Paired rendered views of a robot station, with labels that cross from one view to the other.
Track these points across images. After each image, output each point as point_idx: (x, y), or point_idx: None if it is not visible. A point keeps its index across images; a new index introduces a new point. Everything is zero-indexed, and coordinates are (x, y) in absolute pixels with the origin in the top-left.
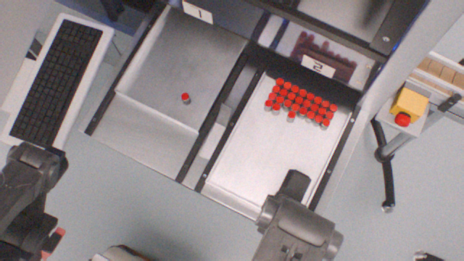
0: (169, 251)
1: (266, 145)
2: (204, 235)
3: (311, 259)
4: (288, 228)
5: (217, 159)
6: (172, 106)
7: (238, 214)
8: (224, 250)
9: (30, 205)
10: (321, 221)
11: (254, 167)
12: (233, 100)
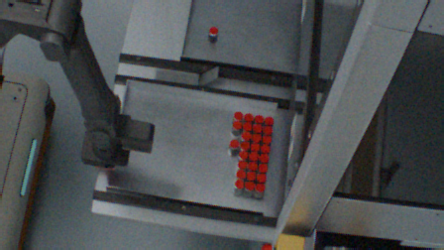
0: (65, 167)
1: (191, 135)
2: None
3: (36, 18)
4: (55, 0)
5: (156, 83)
6: (201, 27)
7: (140, 236)
8: (87, 232)
9: None
10: (66, 23)
11: (162, 129)
12: (232, 86)
